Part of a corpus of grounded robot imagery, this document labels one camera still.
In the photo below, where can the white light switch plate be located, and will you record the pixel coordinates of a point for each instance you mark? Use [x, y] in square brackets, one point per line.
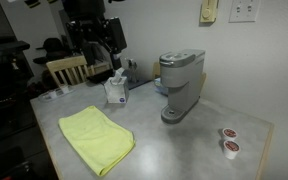
[244, 10]

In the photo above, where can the light wooden chair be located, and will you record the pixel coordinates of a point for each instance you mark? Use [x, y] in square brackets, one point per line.
[65, 62]

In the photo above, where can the yellow microfiber towel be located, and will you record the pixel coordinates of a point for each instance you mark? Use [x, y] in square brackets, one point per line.
[94, 136]

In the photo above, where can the black cap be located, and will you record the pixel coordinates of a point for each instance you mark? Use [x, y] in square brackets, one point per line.
[52, 45]

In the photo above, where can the white coffee pod red lid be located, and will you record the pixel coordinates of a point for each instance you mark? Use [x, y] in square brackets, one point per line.
[230, 133]
[231, 148]

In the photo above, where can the beige wall thermostat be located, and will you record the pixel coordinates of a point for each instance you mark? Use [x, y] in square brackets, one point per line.
[208, 11]

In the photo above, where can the dark grey cloth mat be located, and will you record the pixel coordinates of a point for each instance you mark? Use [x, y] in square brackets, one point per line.
[140, 83]

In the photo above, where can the grey tissue box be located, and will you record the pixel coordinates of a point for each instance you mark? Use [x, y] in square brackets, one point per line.
[116, 91]

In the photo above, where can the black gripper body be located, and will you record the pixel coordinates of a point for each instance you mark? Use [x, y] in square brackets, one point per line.
[90, 33]

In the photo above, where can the black monitor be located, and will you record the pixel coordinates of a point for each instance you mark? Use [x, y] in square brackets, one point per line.
[84, 8]

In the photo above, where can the grey pod coffee machine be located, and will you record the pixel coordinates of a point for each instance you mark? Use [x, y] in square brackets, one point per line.
[180, 83]

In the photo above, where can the black shelf unit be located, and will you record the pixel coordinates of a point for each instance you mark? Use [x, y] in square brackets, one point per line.
[4, 83]

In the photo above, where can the clear plastic tray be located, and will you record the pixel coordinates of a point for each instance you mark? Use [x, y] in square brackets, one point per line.
[45, 96]

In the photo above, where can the small white cup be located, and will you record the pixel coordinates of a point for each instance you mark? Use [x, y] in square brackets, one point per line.
[64, 88]

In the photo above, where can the blue plastic container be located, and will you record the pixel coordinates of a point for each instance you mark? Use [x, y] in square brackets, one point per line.
[158, 85]

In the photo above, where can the black yellow wall item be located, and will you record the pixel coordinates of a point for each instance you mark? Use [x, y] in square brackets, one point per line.
[52, 1]
[32, 3]

